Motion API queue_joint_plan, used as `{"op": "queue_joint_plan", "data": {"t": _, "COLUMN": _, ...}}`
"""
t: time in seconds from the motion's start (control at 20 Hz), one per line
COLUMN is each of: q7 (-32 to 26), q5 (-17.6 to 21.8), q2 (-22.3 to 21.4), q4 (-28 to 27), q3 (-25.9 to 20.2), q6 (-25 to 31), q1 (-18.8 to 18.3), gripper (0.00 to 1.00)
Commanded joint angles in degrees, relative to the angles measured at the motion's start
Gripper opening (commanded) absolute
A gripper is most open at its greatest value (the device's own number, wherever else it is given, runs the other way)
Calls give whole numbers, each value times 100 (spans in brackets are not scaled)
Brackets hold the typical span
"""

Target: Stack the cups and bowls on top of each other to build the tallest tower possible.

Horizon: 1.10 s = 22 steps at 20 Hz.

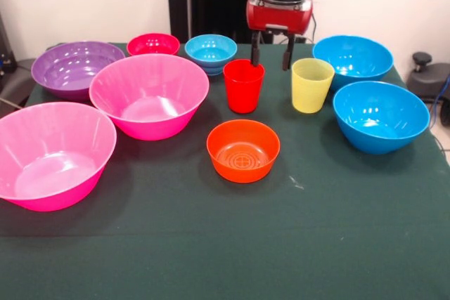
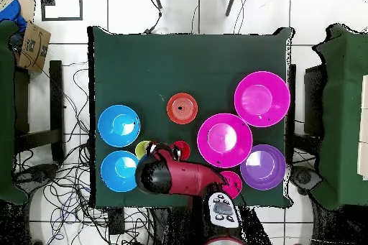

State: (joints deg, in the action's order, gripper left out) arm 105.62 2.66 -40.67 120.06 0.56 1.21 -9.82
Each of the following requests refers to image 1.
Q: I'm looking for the large pink bowl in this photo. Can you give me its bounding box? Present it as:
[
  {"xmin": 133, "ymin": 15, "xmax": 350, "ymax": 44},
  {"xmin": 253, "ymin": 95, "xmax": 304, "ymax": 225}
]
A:
[
  {"xmin": 88, "ymin": 53, "xmax": 210, "ymax": 142},
  {"xmin": 0, "ymin": 101, "xmax": 118, "ymax": 213}
]

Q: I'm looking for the black hanging cable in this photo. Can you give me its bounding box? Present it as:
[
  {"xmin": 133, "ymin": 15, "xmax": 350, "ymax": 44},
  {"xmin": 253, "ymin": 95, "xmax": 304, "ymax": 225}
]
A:
[{"xmin": 309, "ymin": 0, "xmax": 319, "ymax": 45}]

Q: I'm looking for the orange bowl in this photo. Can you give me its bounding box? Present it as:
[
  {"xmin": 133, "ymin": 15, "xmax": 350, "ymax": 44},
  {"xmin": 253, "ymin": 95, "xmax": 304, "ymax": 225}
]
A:
[{"xmin": 206, "ymin": 119, "xmax": 281, "ymax": 184}]

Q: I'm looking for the dark green table cloth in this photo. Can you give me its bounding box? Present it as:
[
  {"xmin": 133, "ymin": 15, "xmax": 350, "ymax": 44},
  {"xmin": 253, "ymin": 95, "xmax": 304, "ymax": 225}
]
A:
[{"xmin": 0, "ymin": 42, "xmax": 450, "ymax": 300}]

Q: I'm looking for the large blue bowl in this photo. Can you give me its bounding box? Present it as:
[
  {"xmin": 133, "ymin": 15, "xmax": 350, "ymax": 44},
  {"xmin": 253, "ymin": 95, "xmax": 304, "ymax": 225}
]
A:
[
  {"xmin": 332, "ymin": 80, "xmax": 431, "ymax": 155},
  {"xmin": 311, "ymin": 34, "xmax": 394, "ymax": 92}
]

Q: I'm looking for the red cup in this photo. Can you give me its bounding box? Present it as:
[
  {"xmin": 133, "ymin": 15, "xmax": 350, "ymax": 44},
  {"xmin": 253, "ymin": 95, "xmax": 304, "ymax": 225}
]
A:
[{"xmin": 222, "ymin": 58, "xmax": 265, "ymax": 115}]

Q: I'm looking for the yellow cup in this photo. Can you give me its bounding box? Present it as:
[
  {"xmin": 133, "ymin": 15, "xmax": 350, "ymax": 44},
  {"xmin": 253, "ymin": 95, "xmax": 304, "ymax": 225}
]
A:
[{"xmin": 290, "ymin": 58, "xmax": 335, "ymax": 115}]

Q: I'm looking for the purple bowl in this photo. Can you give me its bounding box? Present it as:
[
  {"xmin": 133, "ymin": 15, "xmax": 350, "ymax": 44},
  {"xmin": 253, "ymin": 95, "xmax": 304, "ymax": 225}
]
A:
[{"xmin": 30, "ymin": 40, "xmax": 127, "ymax": 101}]

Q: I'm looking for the black pedestal foot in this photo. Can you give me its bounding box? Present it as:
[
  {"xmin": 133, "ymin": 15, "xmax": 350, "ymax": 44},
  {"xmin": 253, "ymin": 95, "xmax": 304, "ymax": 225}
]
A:
[
  {"xmin": 0, "ymin": 58, "xmax": 36, "ymax": 107},
  {"xmin": 407, "ymin": 51, "xmax": 450, "ymax": 104}
]

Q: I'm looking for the blue cable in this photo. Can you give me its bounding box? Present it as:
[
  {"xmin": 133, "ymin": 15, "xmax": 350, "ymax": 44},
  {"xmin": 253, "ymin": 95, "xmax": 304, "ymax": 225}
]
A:
[{"xmin": 427, "ymin": 74, "xmax": 450, "ymax": 129}]

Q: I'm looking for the stack of small blue bowls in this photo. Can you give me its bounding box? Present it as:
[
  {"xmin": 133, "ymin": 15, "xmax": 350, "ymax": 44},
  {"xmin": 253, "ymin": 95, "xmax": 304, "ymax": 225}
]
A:
[{"xmin": 184, "ymin": 34, "xmax": 238, "ymax": 77}]

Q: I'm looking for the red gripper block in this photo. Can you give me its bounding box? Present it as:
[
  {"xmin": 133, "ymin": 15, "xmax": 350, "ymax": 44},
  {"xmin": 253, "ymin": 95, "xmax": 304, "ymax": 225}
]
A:
[{"xmin": 245, "ymin": 0, "xmax": 314, "ymax": 71}]

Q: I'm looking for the small crimson bowl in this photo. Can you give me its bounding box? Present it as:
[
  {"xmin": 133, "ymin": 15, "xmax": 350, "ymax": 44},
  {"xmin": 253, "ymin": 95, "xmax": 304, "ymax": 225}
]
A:
[{"xmin": 126, "ymin": 32, "xmax": 181, "ymax": 57}]

